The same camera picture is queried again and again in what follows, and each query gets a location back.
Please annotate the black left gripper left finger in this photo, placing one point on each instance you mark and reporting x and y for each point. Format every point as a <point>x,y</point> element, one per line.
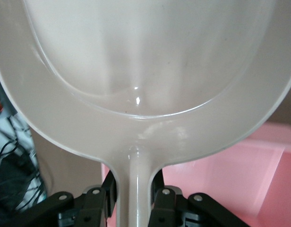
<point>88,208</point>

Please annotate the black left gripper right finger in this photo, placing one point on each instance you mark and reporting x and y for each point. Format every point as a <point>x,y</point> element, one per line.
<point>169,208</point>

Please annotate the beige plastic dustpan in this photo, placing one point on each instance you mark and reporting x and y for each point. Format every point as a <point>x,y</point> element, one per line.
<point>145,59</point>

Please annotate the pink plastic bin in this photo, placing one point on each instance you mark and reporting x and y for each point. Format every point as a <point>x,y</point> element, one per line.
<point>242,179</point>

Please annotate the brown table mat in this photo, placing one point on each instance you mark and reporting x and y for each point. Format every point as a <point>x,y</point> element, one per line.
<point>72,175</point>

